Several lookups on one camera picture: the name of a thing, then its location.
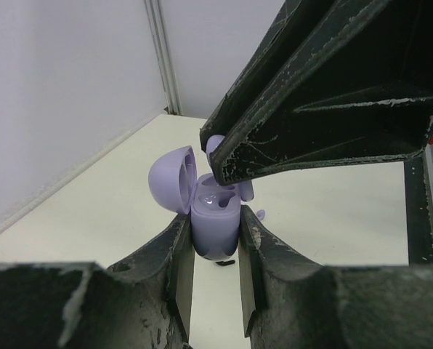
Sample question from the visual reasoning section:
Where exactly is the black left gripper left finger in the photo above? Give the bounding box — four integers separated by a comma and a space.
0, 214, 195, 348

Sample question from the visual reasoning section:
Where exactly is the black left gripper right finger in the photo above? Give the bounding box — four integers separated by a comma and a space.
238, 206, 433, 348

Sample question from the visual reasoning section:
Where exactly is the purple earbud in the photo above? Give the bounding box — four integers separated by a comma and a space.
256, 209, 266, 221
205, 135, 254, 202

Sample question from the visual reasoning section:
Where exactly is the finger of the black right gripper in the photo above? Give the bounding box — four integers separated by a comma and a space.
209, 1, 433, 185
200, 1, 351, 153

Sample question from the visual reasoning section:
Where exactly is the black earbud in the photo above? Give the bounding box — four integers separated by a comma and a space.
216, 260, 235, 267

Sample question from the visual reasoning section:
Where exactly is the purple earbud charging case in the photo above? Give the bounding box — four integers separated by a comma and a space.
148, 146, 241, 262

